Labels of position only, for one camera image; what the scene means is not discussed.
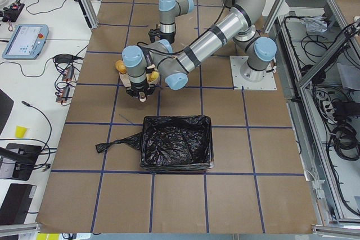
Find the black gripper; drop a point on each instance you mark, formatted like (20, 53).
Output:
(139, 89)
(168, 36)

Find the beige hand brush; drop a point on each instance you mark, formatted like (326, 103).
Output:
(152, 73)

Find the beige plastic dustpan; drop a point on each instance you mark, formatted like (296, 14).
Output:
(126, 80)

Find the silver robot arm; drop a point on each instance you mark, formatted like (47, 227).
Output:
(145, 64)
(168, 11)

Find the black bag lined bin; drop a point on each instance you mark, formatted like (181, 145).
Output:
(171, 143)

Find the brown potato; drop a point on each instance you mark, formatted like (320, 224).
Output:
(120, 67)

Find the near teach pendant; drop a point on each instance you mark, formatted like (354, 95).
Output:
(26, 42)

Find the yellow paper cup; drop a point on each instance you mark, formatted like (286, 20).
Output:
(20, 131)

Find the black box on desk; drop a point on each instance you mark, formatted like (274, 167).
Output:
(18, 160)

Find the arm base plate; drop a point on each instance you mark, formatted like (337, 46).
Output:
(245, 78)

